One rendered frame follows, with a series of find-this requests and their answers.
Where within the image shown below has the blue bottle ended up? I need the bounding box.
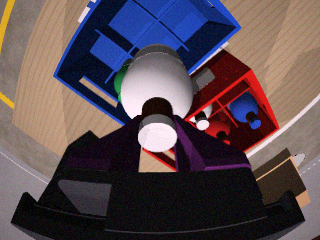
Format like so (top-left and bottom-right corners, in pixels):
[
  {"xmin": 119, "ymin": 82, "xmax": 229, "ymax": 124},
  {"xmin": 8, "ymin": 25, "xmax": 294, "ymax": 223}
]
[{"xmin": 227, "ymin": 90, "xmax": 261, "ymax": 129}]

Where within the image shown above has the blue plastic crate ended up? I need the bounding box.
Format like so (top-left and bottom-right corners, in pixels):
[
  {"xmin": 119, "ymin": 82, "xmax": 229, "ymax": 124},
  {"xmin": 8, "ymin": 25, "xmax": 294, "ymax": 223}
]
[{"xmin": 53, "ymin": 0, "xmax": 242, "ymax": 125}]

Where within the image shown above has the white paper pick list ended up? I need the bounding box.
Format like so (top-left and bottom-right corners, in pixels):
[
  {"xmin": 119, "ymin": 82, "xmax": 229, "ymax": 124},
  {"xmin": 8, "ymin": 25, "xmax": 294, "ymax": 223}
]
[{"xmin": 78, "ymin": 0, "xmax": 96, "ymax": 23}]

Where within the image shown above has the dark red crate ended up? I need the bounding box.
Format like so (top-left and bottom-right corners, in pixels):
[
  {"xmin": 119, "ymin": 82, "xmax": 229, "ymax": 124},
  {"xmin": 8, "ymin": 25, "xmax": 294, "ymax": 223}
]
[{"xmin": 142, "ymin": 49, "xmax": 279, "ymax": 171}]

